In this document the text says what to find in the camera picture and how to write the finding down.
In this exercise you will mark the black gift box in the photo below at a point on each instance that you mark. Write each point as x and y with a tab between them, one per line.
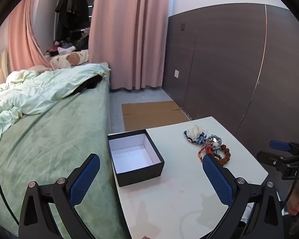
132	154

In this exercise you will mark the draped pink curtain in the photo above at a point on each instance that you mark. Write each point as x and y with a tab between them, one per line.
20	42

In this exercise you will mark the blue flower hair clip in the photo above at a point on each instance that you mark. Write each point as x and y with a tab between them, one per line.
199	140

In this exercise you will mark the bed with green sheet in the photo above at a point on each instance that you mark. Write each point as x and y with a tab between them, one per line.
52	142

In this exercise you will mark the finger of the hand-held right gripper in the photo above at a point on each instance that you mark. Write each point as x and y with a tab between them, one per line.
279	145
266	156

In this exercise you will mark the pile of plush toys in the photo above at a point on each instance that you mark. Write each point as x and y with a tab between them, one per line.
56	47

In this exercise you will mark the white wall socket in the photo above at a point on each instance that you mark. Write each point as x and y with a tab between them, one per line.
176	73

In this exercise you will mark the wide pink curtain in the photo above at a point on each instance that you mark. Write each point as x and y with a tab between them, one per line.
129	29

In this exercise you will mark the light green duvet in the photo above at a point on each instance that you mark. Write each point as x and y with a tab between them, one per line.
39	87

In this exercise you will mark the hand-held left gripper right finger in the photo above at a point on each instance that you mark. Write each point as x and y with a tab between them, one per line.
219	179

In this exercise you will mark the person's right hand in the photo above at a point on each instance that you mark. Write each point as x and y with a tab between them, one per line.
294	208

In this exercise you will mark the black cloth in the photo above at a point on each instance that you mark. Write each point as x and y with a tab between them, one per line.
91	82

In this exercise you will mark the white fabric flower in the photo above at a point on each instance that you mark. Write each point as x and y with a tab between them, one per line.
194	130

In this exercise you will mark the bear print pillow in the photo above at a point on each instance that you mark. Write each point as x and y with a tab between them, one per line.
64	59

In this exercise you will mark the flat cardboard sheet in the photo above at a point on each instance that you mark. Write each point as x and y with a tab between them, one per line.
149	114

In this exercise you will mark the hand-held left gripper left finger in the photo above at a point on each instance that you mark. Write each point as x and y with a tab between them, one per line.
84	179

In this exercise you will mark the hanging dark clothes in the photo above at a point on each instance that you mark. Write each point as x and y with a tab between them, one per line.
69	2

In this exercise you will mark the silver bangle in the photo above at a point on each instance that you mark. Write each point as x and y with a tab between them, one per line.
214	138

